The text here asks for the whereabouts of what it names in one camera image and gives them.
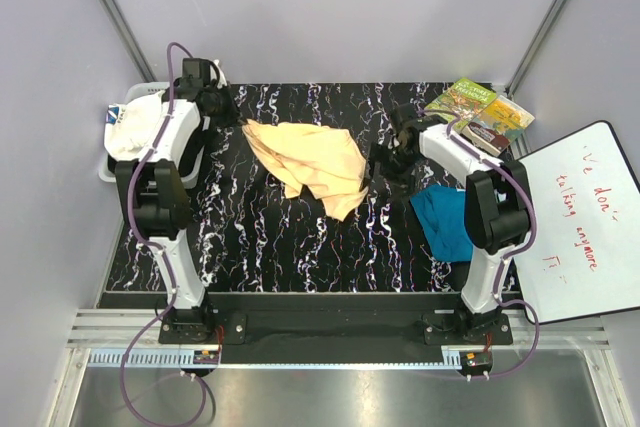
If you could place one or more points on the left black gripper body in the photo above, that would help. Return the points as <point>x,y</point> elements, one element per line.
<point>223,109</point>

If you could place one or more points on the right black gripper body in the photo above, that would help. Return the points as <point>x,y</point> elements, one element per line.
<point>399,164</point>

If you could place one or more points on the peach t shirt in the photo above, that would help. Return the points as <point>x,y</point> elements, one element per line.
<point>326,161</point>

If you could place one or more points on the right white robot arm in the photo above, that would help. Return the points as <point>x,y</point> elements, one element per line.
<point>499,216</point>

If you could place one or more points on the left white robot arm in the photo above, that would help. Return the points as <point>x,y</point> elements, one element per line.
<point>153,197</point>

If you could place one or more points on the blue folded t shirt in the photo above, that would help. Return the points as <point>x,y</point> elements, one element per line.
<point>440,212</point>

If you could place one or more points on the green picture book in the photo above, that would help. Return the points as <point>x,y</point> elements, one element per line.
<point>464,98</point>

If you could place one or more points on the white t shirt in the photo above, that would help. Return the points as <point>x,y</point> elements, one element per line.
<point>130,127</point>

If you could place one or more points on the yellow picture book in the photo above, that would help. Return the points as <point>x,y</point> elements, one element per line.
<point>500,124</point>

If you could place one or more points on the grey plastic basket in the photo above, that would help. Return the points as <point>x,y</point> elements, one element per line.
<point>176,138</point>

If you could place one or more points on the white whiteboard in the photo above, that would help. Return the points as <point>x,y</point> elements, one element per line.
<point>585,258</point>

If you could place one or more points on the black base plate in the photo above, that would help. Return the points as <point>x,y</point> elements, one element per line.
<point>338,329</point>

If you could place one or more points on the aluminium frame rail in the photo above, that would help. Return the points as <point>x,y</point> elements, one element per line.
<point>113,337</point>

